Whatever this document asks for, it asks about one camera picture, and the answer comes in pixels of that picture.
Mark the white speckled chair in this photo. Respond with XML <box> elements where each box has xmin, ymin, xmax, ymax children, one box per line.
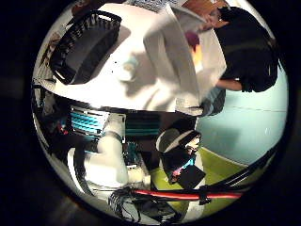
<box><xmin>174</xmin><ymin>96</ymin><xmax>205</xmax><ymax>118</ymax></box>

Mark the blue grey crumpled cloth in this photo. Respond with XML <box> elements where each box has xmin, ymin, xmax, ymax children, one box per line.
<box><xmin>200</xmin><ymin>87</ymin><xmax>228</xmax><ymax>118</ymax></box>

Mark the brown wooden cabinet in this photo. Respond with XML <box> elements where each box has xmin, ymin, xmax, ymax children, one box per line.
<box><xmin>182</xmin><ymin>0</ymin><xmax>230</xmax><ymax>17</ymax></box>

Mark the person in black shirt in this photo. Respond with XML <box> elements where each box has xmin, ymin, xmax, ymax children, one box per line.
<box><xmin>202</xmin><ymin>5</ymin><xmax>280</xmax><ymax>94</ymax></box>

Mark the teal striped rack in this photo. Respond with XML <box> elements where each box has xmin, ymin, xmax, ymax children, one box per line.
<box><xmin>69</xmin><ymin>106</ymin><xmax>162</xmax><ymax>137</ymax></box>

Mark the green floor mat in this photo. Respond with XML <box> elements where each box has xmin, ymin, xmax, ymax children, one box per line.
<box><xmin>150</xmin><ymin>146</ymin><xmax>253</xmax><ymax>218</ymax></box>

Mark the black wire basket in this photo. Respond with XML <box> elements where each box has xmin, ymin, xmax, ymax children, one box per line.
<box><xmin>49</xmin><ymin>9</ymin><xmax>123</xmax><ymax>86</ymax></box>

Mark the thick black cable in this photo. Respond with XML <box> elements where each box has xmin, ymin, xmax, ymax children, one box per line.
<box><xmin>200</xmin><ymin>144</ymin><xmax>280</xmax><ymax>196</ymax></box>

